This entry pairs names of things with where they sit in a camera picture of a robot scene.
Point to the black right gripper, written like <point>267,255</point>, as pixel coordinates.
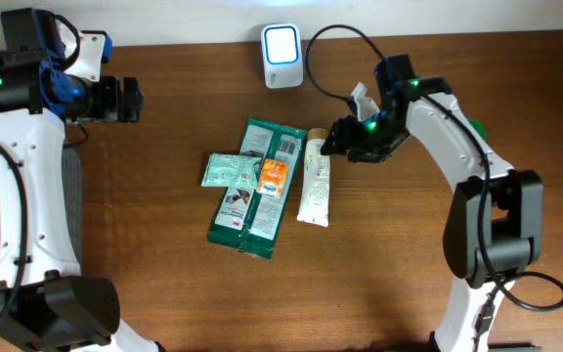
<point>344,132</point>

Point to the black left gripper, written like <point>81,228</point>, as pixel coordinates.
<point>129,99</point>

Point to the white cream tube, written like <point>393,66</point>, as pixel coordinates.
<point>314,201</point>

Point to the green lid jar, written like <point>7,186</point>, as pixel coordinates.
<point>479,128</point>

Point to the orange small packet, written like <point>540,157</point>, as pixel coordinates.
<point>272,178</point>

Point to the green 3M package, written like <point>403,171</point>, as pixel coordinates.
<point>246,220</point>

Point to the light green sachet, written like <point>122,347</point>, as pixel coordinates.
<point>231,171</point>

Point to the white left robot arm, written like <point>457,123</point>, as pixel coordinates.
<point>47,83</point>

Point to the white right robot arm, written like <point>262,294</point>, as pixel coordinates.
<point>493,231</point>

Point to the white barcode scanner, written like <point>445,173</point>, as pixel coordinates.
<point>282,55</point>

